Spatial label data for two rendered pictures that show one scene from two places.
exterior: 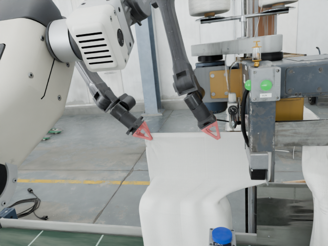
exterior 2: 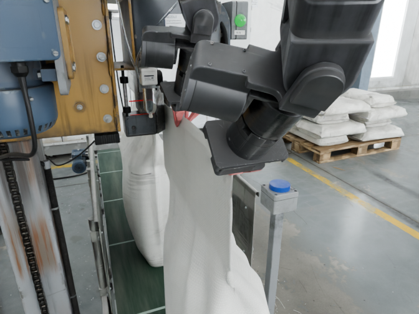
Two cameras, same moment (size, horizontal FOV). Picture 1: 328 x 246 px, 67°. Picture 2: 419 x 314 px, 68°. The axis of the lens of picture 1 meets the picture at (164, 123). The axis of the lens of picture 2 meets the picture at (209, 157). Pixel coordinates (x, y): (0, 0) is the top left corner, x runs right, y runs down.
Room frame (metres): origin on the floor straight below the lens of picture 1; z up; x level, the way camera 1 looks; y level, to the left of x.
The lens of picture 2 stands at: (1.25, 0.41, 1.25)
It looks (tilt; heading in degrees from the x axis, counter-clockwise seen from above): 21 degrees down; 236
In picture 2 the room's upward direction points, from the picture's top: straight up
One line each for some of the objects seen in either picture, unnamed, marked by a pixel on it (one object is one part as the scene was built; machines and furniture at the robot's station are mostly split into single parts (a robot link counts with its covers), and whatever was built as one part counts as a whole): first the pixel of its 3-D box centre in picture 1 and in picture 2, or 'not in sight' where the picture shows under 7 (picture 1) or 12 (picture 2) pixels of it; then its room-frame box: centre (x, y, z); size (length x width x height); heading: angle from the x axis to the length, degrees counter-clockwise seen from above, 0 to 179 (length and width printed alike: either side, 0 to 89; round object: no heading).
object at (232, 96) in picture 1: (233, 112); (150, 84); (0.95, -0.28, 1.14); 0.05 x 0.04 x 0.16; 167
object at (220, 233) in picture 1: (221, 236); (279, 187); (0.63, -0.14, 0.84); 0.06 x 0.06 x 0.02
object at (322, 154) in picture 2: not in sight; (335, 139); (-2.07, -1.72, 0.07); 1.20 x 0.82 x 0.14; 169
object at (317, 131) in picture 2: not in sight; (331, 126); (-1.74, -1.58, 0.32); 0.66 x 0.43 x 0.15; 168
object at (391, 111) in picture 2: not in sight; (373, 111); (-2.33, -1.46, 0.44); 0.68 x 0.44 x 0.15; 167
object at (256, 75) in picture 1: (264, 84); (233, 21); (0.69, -0.29, 1.28); 0.08 x 0.05 x 0.09; 77
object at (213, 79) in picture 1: (226, 83); (54, 43); (1.13, -0.30, 1.23); 0.28 x 0.07 x 0.16; 77
